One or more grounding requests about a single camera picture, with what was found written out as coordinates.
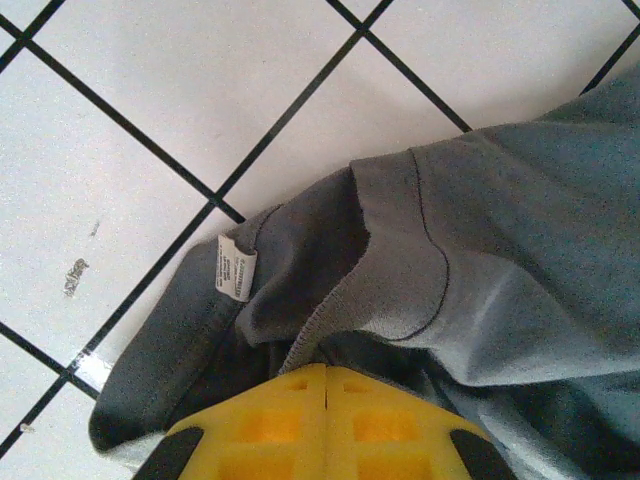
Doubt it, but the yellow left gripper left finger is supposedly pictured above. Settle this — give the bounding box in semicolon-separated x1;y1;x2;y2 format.
133;363;328;480

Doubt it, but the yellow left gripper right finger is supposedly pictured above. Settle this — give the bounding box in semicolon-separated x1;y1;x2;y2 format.
325;366;519;480

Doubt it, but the grey t-shirt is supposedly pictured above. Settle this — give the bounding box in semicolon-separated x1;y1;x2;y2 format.
88;64;640;480

